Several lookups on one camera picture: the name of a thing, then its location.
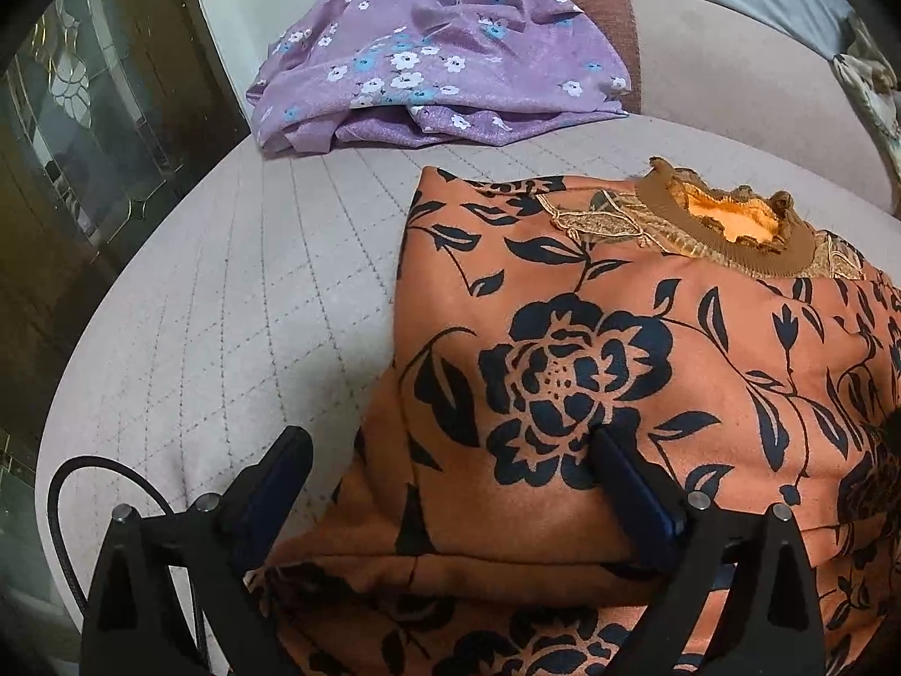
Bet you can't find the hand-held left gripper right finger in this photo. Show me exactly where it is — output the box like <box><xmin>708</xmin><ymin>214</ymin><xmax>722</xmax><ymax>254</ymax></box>
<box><xmin>591</xmin><ymin>426</ymin><xmax>826</xmax><ymax>676</ymax></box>

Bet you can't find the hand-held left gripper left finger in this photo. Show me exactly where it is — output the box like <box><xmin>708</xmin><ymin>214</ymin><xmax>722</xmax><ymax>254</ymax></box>
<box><xmin>83</xmin><ymin>426</ymin><xmax>314</xmax><ymax>676</ymax></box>

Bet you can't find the orange black floral garment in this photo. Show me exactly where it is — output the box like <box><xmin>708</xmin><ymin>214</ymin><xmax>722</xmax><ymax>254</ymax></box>
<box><xmin>243</xmin><ymin>158</ymin><xmax>901</xmax><ymax>676</ymax></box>

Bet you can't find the beige quilted bed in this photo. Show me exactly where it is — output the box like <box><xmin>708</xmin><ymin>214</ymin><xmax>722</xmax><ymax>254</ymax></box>
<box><xmin>35</xmin><ymin>109</ymin><xmax>901</xmax><ymax>676</ymax></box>

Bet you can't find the wooden glass door cabinet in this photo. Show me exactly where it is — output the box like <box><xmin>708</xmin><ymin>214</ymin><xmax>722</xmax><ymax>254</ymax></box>
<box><xmin>0</xmin><ymin>0</ymin><xmax>253</xmax><ymax>452</ymax></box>

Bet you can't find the beige brown-edged sofa back cushion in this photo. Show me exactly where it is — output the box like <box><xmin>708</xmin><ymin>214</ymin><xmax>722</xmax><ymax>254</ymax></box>
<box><xmin>559</xmin><ymin>0</ymin><xmax>901</xmax><ymax>219</ymax></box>

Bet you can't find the purple floral garment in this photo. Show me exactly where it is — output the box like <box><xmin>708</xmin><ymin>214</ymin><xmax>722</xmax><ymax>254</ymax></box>
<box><xmin>246</xmin><ymin>0</ymin><xmax>632</xmax><ymax>158</ymax></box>

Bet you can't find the floral patterned pillow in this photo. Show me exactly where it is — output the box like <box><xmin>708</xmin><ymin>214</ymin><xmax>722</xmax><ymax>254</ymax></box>
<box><xmin>834</xmin><ymin>14</ymin><xmax>901</xmax><ymax>177</ymax></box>

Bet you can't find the black cable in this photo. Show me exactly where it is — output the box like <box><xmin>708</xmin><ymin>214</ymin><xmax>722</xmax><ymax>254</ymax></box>
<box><xmin>46</xmin><ymin>457</ymin><xmax>212</xmax><ymax>676</ymax></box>

